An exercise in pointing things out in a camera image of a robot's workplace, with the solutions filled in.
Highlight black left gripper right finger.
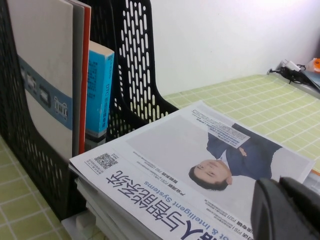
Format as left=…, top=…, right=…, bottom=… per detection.
left=280, top=176, right=320, bottom=240

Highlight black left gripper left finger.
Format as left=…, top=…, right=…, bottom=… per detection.
left=251, top=177, right=309, bottom=240

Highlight white robot systems magazine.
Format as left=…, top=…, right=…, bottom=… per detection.
left=68, top=99, right=316, bottom=240

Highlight white orange ROS book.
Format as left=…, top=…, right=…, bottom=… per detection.
left=303, top=169, right=320, bottom=193

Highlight black mesh book holder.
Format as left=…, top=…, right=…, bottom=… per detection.
left=0, top=0, right=180, bottom=222

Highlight blue paperback book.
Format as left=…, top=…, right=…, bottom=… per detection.
left=84, top=39, right=116, bottom=145

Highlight red thin book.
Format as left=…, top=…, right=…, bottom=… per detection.
left=72, top=3, right=86, bottom=156

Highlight green checkered tablecloth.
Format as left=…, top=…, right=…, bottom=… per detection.
left=0, top=73, right=320, bottom=240

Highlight dark blue folder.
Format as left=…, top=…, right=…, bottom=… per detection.
left=299, top=69, right=320, bottom=92

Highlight orange white package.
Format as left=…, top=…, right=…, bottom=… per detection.
left=306, top=57, right=320, bottom=73

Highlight white power adapter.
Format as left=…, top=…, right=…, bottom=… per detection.
left=281, top=59, right=302, bottom=72

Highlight white magazine with fanned pages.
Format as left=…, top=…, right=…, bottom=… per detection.
left=69, top=162, right=161, bottom=240

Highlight magazine with red spine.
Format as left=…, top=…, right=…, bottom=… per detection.
left=78, top=4, right=92, bottom=155

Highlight grey magazine with blue band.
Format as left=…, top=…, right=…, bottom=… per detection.
left=6, top=0, right=85, bottom=161

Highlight black tangled cable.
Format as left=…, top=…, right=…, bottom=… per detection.
left=267, top=65, right=310, bottom=85

